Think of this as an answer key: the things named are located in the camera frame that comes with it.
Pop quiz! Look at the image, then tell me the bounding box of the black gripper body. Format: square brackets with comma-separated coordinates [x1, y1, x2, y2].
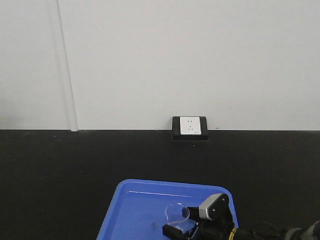
[192, 212, 238, 240]

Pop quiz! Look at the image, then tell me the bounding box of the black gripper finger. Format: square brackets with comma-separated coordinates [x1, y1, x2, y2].
[162, 224, 189, 240]
[181, 207, 200, 222]

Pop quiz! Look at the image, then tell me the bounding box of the clear glass beaker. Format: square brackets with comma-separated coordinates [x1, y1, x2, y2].
[165, 202, 194, 233]

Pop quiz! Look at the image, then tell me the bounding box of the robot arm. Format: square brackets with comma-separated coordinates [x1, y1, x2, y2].
[162, 207, 320, 240]

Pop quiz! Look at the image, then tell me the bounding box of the blue plastic tray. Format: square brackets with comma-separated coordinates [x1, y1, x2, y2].
[97, 179, 238, 240]

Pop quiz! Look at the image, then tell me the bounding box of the black power socket box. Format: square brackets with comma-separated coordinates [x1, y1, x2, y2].
[171, 116, 209, 141]

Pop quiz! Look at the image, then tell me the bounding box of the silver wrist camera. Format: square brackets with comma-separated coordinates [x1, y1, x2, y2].
[198, 193, 229, 221]

